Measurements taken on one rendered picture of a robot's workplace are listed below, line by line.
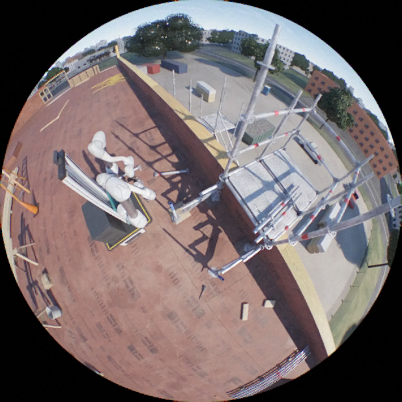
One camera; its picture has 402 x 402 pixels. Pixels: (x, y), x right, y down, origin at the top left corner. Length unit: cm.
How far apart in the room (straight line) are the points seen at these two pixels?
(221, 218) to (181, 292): 145
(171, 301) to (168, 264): 66
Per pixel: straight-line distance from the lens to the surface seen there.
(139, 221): 157
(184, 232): 242
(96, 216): 202
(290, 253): 217
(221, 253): 245
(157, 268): 247
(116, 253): 275
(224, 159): 220
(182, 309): 259
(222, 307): 264
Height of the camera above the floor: 239
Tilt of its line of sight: 69 degrees down
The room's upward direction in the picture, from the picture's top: 11 degrees clockwise
